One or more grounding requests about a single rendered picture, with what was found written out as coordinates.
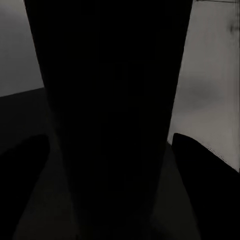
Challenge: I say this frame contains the monitor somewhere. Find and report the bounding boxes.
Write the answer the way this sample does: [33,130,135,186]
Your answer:
[24,0,240,240]

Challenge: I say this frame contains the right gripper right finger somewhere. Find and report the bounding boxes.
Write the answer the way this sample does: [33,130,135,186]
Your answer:
[172,133,240,240]

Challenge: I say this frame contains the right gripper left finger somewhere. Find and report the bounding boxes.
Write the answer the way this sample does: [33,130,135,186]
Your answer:
[0,133,51,240]

